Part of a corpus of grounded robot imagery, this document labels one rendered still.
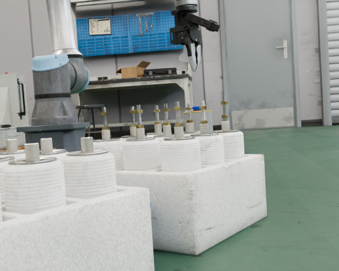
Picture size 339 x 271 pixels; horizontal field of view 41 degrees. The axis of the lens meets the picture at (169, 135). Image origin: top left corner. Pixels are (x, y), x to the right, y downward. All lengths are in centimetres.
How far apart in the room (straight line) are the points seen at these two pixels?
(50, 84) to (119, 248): 80
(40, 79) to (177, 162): 63
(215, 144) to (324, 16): 537
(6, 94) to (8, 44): 233
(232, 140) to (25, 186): 67
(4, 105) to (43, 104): 329
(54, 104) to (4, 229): 87
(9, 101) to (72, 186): 405
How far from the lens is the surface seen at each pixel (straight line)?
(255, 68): 633
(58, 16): 168
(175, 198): 102
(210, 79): 631
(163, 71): 579
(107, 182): 81
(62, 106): 150
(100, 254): 78
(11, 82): 484
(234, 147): 125
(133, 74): 593
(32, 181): 73
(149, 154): 112
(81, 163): 80
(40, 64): 151
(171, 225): 104
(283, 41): 640
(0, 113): 475
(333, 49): 645
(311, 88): 641
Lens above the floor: 32
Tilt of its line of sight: 3 degrees down
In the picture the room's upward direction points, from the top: 4 degrees counter-clockwise
